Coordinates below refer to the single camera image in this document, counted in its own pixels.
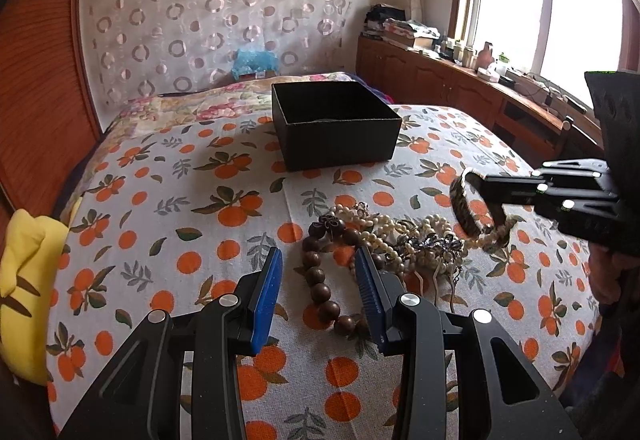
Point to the brown ceramic bottle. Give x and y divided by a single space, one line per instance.
486 57

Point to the wooden cabinet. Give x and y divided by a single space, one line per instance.
450 85

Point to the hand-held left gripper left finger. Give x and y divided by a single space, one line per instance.
265 300

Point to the black cardboard box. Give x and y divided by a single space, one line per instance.
340 140

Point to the small brown cardboard box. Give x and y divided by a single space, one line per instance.
257 76

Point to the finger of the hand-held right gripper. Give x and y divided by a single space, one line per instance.
510 190
575 166

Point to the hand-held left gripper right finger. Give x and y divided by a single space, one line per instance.
370 292

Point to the orange fruit print bedsheet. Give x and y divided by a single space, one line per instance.
175 220

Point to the stack of clothes and books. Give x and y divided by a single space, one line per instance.
395 27

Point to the blue plastic bag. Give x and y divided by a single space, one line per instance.
254 61

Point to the floral quilt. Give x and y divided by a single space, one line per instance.
210 102

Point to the sheer circle pattern curtain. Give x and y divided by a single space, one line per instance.
200 5

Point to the person's right hand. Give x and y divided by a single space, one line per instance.
605 275

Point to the yellow plush toy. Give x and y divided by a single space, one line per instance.
25 280

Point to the row of small bottles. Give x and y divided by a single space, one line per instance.
462 54

